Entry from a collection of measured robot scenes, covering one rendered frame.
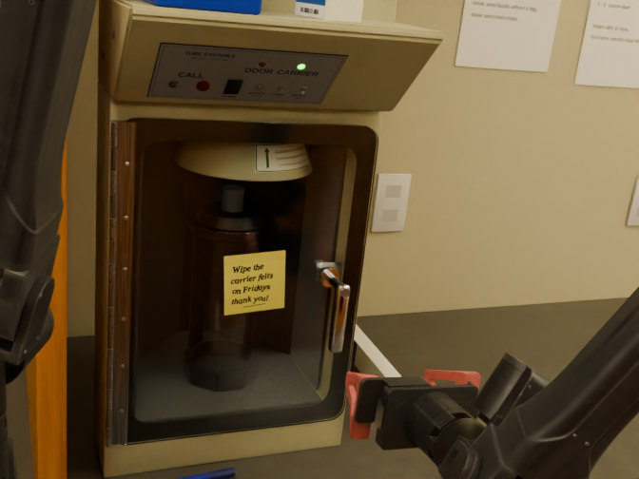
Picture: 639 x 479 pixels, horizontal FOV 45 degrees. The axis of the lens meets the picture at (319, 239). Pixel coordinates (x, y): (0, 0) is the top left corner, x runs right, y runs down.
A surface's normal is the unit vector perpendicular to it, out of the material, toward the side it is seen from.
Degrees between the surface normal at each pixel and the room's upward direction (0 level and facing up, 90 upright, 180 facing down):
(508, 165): 90
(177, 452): 90
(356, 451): 0
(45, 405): 90
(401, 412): 85
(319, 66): 135
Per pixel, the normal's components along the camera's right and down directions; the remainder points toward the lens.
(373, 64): 0.19, 0.90
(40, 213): 0.98, 0.18
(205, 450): 0.37, 0.33
